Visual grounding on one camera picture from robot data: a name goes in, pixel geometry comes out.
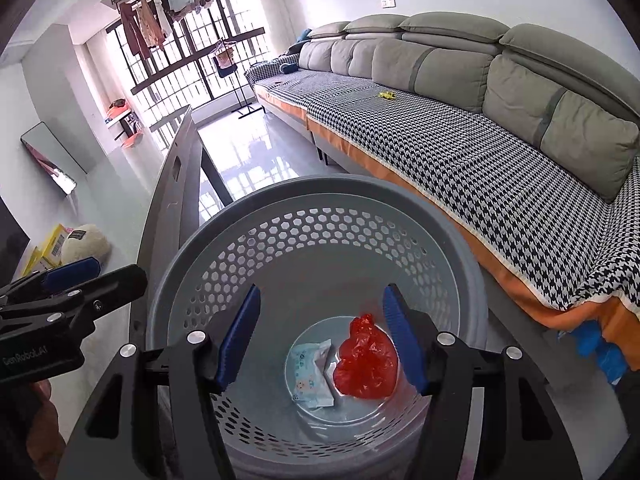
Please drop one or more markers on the standing clothes rack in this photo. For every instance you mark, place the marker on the standing clothes rack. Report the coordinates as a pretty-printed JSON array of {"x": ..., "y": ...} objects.
[{"x": 240, "y": 91}]

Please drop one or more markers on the red plastic bag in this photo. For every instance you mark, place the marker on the red plastic bag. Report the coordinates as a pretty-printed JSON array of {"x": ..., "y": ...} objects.
[{"x": 367, "y": 360}]

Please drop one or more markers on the grey glass-top table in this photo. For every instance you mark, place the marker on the grey glass-top table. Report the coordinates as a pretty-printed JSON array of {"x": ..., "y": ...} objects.
[{"x": 170, "y": 200}]

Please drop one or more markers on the small yellow toy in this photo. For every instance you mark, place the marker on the small yellow toy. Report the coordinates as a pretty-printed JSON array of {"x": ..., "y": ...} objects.
[{"x": 386, "y": 95}]

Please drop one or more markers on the person's left hand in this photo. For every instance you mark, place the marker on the person's left hand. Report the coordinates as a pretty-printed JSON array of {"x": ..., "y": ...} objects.
[{"x": 42, "y": 415}]

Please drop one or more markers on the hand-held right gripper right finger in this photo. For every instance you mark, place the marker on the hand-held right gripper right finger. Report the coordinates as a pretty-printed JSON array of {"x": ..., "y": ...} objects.
[{"x": 402, "y": 340}]

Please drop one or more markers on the yellow medicine box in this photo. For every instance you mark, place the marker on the yellow medicine box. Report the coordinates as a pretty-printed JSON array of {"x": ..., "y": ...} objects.
[{"x": 54, "y": 244}]

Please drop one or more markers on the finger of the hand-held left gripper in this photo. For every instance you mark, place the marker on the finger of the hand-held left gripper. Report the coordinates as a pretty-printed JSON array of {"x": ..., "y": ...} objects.
[
  {"x": 70, "y": 272},
  {"x": 110, "y": 282}
]

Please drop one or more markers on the grey fabric sofa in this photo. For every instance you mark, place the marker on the grey fabric sofa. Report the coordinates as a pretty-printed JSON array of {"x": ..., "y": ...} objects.
[{"x": 450, "y": 65}]

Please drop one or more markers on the leaning floor mirror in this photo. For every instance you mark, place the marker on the leaning floor mirror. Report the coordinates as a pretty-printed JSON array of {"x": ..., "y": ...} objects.
[{"x": 50, "y": 157}]

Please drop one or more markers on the row of hanging clothes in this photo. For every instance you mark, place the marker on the row of hanging clothes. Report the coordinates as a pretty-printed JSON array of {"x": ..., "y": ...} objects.
[{"x": 165, "y": 7}]

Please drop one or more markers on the black window grille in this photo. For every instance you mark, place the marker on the black window grille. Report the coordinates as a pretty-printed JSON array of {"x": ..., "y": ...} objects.
[{"x": 200, "y": 45}]

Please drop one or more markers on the yellow cardboard box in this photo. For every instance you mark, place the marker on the yellow cardboard box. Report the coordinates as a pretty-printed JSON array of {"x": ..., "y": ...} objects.
[{"x": 31, "y": 261}]

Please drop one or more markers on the white wet wipes packet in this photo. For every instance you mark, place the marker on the white wet wipes packet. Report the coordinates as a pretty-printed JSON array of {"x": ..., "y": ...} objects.
[{"x": 312, "y": 372}]

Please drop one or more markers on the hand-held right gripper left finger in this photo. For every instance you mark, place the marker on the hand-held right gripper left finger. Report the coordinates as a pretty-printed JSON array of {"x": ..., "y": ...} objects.
[{"x": 242, "y": 340}]

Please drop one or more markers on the blue plastic bag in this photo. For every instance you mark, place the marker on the blue plastic bag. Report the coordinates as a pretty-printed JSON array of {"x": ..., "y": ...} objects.
[{"x": 600, "y": 350}]

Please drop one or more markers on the cream plush toy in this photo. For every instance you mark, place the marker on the cream plush toy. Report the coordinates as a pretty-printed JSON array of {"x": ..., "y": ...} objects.
[{"x": 85, "y": 246}]

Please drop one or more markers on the blue cloth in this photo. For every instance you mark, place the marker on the blue cloth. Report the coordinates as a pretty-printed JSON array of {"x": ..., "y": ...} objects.
[{"x": 302, "y": 36}]

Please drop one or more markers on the blue cylinder cushion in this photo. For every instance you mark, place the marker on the blue cylinder cushion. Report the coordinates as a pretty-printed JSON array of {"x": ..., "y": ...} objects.
[{"x": 287, "y": 67}]

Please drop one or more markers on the grey perforated plastic basket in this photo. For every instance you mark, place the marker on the grey perforated plastic basket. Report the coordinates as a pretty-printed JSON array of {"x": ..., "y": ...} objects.
[{"x": 320, "y": 184}]

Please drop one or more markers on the black television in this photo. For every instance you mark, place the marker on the black television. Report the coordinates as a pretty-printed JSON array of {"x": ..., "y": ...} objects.
[{"x": 10, "y": 230}]

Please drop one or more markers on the garment on standing rack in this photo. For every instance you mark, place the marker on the garment on standing rack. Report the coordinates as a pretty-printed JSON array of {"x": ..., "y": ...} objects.
[{"x": 224, "y": 57}]

